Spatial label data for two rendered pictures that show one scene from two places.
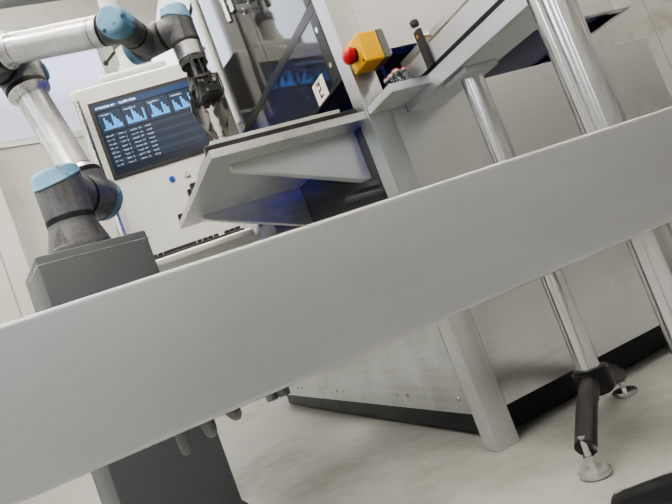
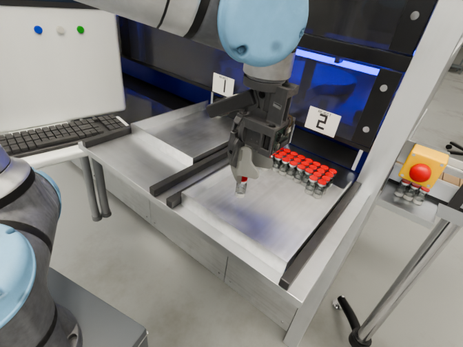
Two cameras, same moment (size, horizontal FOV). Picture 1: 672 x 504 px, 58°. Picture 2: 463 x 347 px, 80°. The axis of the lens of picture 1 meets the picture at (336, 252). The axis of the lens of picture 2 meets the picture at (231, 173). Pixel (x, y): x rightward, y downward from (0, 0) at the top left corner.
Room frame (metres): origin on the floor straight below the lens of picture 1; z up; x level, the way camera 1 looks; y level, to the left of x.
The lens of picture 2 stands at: (1.19, 0.45, 1.29)
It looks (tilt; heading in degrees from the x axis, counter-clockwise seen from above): 34 degrees down; 326
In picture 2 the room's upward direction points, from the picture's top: 8 degrees clockwise
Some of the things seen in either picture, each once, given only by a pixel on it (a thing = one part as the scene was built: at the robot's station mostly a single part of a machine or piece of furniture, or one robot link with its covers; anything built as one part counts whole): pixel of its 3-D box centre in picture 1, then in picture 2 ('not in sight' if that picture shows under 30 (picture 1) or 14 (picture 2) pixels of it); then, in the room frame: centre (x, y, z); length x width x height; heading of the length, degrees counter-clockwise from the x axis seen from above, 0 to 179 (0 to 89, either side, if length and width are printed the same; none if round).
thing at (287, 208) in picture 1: (258, 220); not in sight; (1.97, 0.20, 0.79); 0.34 x 0.03 x 0.13; 112
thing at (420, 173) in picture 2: (351, 55); (420, 172); (1.41, -0.20, 0.99); 0.04 x 0.04 x 0.04; 22
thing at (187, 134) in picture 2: not in sight; (201, 128); (1.93, 0.09, 0.90); 0.34 x 0.26 x 0.04; 112
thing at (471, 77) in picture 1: (533, 231); (396, 292); (1.35, -0.42, 0.46); 0.09 x 0.09 x 0.77; 22
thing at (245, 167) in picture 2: (208, 121); (246, 169); (1.53, 0.19, 1.01); 0.06 x 0.03 x 0.09; 23
